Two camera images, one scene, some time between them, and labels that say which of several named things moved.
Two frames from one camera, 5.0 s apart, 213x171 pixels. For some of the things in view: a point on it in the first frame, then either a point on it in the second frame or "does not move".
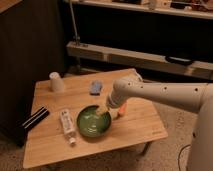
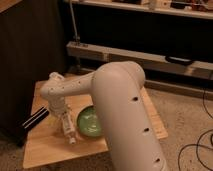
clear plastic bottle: (68, 124) does not move
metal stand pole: (76, 37) does not move
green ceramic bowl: (91, 123) does not move
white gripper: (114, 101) -> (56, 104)
